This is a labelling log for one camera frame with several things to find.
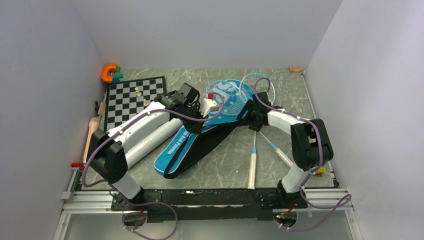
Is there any white shuttlecock tube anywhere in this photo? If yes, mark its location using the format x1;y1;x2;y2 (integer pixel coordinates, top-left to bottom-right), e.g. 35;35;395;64
125;118;183;168

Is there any aluminium frame rail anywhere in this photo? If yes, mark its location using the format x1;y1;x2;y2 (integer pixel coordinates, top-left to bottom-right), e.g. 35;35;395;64
52;168;364;240

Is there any tan curved wooden piece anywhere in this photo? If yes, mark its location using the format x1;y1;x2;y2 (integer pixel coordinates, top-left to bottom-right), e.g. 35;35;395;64
288;66;304;73

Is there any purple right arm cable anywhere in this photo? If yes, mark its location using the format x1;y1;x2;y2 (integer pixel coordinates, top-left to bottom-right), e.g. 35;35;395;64
253;77;353;233

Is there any cream chess pawn bottom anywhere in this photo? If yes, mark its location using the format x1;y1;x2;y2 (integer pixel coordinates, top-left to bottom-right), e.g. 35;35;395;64
143;99;150;107

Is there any teal toy block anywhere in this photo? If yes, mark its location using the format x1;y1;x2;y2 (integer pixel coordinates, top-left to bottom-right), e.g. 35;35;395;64
111;65;124;83

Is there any wooden handle tool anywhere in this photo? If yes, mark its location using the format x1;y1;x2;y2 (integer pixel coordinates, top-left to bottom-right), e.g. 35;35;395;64
95;101;106;118

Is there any red grey clamp tool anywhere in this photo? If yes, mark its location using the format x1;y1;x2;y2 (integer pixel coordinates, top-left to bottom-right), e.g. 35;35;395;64
70;162;85;171

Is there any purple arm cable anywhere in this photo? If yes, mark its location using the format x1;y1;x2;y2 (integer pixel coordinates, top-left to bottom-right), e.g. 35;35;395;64
253;77;353;233
82;92;225;240

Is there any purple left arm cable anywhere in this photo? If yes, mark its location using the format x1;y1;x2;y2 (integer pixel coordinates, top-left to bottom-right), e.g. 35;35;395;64
82;92;225;240

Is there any blue racket cover bag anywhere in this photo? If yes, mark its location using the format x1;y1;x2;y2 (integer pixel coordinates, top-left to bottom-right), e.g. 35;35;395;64
153;92;239;179

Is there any blue badminton racket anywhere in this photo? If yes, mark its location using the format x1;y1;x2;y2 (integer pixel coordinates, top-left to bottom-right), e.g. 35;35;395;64
206;80;257;190
239;72;294;168

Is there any orange horseshoe magnet toy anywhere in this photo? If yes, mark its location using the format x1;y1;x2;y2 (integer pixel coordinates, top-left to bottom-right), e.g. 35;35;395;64
100;63;118;84

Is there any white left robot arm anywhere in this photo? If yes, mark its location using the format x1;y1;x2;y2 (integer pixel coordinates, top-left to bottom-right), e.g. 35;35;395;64
82;83;222;210

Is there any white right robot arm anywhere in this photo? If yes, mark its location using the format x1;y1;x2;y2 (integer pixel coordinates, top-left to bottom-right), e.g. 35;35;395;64
237;92;334;208

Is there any yellow green toy piece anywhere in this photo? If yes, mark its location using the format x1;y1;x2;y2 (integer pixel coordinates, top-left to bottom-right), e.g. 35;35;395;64
315;166;326;178

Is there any black white chessboard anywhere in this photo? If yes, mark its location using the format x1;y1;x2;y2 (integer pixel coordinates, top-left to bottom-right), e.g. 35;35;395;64
103;76;167;132

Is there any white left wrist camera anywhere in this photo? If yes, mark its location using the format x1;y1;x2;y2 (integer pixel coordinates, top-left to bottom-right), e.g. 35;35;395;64
199;96;220;118

